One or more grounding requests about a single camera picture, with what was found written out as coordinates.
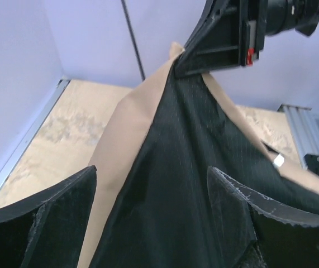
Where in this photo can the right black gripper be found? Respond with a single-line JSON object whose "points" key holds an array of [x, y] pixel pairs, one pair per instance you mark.
{"points": [[227, 33]]}

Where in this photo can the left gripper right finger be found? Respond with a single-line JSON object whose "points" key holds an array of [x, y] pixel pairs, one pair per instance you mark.
{"points": [[257, 231]]}

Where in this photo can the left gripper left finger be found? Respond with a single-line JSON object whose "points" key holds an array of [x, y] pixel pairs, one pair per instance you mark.
{"points": [[47, 229]]}

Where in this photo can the black tent pole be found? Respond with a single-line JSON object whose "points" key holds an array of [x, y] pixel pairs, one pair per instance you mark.
{"points": [[133, 40]]}

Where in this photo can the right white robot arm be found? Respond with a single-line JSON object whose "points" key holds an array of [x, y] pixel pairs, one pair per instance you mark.
{"points": [[284, 15]]}

